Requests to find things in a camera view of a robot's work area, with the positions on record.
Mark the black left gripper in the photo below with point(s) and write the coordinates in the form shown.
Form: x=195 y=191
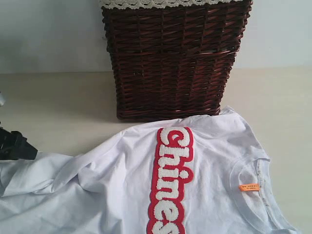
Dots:
x=14 y=146

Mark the white t-shirt with red lettering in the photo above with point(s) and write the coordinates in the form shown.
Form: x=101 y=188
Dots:
x=177 y=176

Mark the dark brown wicker basket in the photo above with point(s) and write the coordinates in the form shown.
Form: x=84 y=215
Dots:
x=173 y=62

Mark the orange garment tag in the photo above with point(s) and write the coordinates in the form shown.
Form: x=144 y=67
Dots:
x=249 y=187

